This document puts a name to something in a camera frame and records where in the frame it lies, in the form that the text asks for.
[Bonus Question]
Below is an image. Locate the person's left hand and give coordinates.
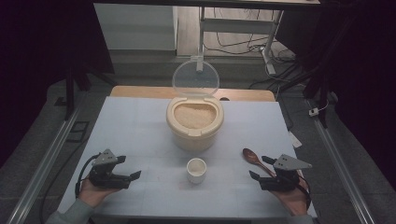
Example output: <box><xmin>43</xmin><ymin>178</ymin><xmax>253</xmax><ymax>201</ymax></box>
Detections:
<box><xmin>78</xmin><ymin>176</ymin><xmax>121</xmax><ymax>209</ymax></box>

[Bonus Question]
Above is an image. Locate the dark curtain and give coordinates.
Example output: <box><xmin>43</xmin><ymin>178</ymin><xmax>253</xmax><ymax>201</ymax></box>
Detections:
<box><xmin>275</xmin><ymin>0</ymin><xmax>396</xmax><ymax>181</ymax></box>
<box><xmin>0</xmin><ymin>0</ymin><xmax>115</xmax><ymax>169</ymax></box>

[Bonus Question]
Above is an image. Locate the aluminium rail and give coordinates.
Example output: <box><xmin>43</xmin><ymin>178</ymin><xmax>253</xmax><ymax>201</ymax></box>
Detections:
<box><xmin>6</xmin><ymin>102</ymin><xmax>84</xmax><ymax>224</ymax></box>
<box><xmin>312</xmin><ymin>119</ymin><xmax>376</xmax><ymax>224</ymax></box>

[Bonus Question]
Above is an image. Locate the clear round container lid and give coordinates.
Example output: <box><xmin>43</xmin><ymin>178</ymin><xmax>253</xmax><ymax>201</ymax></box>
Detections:
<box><xmin>172</xmin><ymin>59</ymin><xmax>220</xmax><ymax>97</ymax></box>

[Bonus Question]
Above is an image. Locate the black metal stand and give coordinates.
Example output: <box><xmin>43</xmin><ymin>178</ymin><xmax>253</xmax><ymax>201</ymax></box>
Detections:
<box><xmin>303</xmin><ymin>62</ymin><xmax>332</xmax><ymax>129</ymax></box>
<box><xmin>64</xmin><ymin>66</ymin><xmax>118</xmax><ymax>120</ymax></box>

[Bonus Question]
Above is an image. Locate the brown wooden spoon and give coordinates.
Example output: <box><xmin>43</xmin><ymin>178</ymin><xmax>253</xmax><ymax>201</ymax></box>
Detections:
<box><xmin>242</xmin><ymin>147</ymin><xmax>277</xmax><ymax>179</ymax></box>

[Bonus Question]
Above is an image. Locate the black floor cable bundle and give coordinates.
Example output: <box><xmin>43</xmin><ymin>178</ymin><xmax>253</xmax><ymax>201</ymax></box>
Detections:
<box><xmin>202</xmin><ymin>7</ymin><xmax>307</xmax><ymax>91</ymax></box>

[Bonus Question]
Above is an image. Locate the white paper tag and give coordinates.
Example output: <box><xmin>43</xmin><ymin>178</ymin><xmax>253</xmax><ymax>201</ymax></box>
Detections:
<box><xmin>288</xmin><ymin>130</ymin><xmax>304</xmax><ymax>149</ymax></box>

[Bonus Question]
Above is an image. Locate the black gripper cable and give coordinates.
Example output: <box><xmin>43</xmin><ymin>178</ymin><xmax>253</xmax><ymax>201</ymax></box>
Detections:
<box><xmin>296</xmin><ymin>173</ymin><xmax>313</xmax><ymax>210</ymax></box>
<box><xmin>74</xmin><ymin>152</ymin><xmax>101</xmax><ymax>200</ymax></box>

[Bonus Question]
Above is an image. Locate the white cup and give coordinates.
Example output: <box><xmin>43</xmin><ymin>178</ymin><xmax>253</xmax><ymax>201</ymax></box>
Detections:
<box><xmin>186</xmin><ymin>157</ymin><xmax>207</xmax><ymax>185</ymax></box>

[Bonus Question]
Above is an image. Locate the white standing desk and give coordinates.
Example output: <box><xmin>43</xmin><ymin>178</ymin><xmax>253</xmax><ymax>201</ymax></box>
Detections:
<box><xmin>92</xmin><ymin>0</ymin><xmax>321</xmax><ymax>76</ymax></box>

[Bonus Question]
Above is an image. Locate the white table mat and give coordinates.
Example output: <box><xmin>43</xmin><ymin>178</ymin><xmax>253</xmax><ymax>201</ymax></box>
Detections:
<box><xmin>57</xmin><ymin>96</ymin><xmax>318</xmax><ymax>218</ymax></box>

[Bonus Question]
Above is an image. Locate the uncooked rice heap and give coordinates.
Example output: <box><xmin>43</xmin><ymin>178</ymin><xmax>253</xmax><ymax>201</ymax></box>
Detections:
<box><xmin>173</xmin><ymin>103</ymin><xmax>217</xmax><ymax>130</ymax></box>

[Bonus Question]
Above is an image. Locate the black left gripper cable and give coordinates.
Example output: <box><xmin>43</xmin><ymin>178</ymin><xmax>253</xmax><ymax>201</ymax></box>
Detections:
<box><xmin>74</xmin><ymin>152</ymin><xmax>101</xmax><ymax>200</ymax></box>

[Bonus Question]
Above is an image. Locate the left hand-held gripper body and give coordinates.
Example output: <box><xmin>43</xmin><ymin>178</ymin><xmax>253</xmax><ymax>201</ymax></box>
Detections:
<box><xmin>89</xmin><ymin>148</ymin><xmax>132</xmax><ymax>189</ymax></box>

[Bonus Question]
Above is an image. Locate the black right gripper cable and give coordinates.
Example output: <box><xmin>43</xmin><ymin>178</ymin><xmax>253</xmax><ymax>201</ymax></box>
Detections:
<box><xmin>296</xmin><ymin>173</ymin><xmax>313</xmax><ymax>210</ymax></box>

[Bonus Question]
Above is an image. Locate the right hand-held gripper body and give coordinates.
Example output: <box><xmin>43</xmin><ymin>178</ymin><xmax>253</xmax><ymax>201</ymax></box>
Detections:
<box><xmin>260</xmin><ymin>153</ymin><xmax>313</xmax><ymax>191</ymax></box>

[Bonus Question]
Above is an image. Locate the wooden table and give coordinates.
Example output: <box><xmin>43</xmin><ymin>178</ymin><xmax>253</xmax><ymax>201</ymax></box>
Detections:
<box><xmin>110</xmin><ymin>86</ymin><xmax>276</xmax><ymax>103</ymax></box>

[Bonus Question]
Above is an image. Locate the person's right hand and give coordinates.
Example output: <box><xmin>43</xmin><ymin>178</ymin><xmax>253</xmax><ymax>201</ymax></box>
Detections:
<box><xmin>270</xmin><ymin>170</ymin><xmax>312</xmax><ymax>217</ymax></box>

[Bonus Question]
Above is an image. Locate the cream rice container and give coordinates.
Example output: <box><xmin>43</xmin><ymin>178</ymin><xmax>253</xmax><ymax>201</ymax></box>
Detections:
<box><xmin>165</xmin><ymin>96</ymin><xmax>225</xmax><ymax>153</ymax></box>

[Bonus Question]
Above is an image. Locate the white cabinet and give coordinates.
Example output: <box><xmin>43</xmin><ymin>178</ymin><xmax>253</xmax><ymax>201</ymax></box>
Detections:
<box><xmin>92</xmin><ymin>3</ymin><xmax>178</xmax><ymax>51</ymax></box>

